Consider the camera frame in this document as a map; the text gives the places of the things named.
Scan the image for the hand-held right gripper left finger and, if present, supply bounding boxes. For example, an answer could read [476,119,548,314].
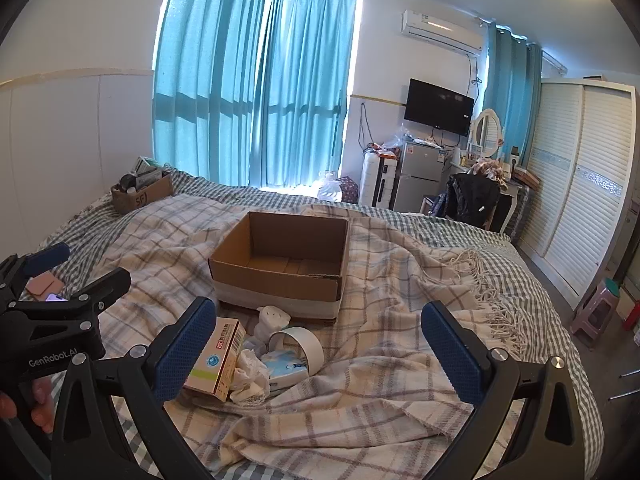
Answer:
[50,296,218,480]

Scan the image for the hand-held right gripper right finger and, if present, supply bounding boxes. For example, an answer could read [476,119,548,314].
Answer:
[421,301,586,480]

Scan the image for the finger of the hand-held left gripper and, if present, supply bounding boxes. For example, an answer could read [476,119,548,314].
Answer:
[0,242,71,307]
[15,267,132,331]

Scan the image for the white green medicine box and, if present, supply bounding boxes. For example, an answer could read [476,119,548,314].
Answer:
[182,316,247,402]

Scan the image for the white socks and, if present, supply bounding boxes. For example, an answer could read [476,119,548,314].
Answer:
[229,349,273,405]

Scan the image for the small white plush toy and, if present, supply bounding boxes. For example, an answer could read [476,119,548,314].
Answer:
[252,305,292,343]

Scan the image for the light blue tissue pack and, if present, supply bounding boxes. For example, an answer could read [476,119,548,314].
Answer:
[261,351,309,392]

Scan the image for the round plastic swab container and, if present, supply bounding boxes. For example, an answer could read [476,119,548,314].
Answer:
[269,326,326,377]

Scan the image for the person's left hand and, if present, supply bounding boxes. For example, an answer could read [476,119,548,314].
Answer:
[0,377,54,436]

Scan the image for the pink phone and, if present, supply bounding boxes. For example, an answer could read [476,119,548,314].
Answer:
[26,274,66,302]

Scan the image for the beige plaid blanket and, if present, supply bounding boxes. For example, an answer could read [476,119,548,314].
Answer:
[42,195,532,480]

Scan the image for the small marked cardboard box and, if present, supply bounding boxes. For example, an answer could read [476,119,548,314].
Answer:
[111,172,175,216]

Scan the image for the green white carton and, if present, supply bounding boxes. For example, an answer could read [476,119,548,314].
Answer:
[131,156,164,181]

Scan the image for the pink plastic stool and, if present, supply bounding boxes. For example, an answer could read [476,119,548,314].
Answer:
[570,279,626,352]

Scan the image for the black jacket on chair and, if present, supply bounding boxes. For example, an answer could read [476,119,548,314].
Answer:
[432,172,502,232]

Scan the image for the white dressing table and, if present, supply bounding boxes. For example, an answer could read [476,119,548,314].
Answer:
[450,160,532,242]

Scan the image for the grey mini fridge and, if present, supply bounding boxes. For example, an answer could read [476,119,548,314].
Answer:
[394,141,454,214]

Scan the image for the floral cloth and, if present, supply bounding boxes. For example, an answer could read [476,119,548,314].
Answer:
[472,156,512,184]

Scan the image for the white suitcase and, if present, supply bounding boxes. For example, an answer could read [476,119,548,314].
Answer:
[359,152,401,208]

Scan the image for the brown flat box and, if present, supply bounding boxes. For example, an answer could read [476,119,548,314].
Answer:
[512,167,542,192]

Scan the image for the dark patterned bag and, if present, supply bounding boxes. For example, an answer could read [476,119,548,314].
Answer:
[336,176,361,206]

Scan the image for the white plastic bag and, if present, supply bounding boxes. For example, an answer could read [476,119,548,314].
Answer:
[318,171,346,202]

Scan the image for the white louvred wardrobe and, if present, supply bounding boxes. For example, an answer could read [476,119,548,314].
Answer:
[517,77,640,311]

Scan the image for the oval white mirror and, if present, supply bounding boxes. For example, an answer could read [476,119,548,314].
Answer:
[471,109,503,159]

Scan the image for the clear plastic bag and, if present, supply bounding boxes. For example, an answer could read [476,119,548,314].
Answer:
[384,122,417,150]

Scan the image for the wide teal curtain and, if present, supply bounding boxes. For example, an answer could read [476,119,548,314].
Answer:
[151,0,269,188]

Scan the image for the narrow teal curtain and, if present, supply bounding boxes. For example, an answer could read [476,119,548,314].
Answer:
[481,22,544,171]

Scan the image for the white air conditioner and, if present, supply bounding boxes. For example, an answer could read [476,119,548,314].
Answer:
[401,8,485,54]

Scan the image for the wall cable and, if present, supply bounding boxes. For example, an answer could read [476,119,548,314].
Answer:
[357,100,377,154]

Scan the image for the black wall television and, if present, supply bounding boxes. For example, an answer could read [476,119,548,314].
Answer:
[404,78,475,137]

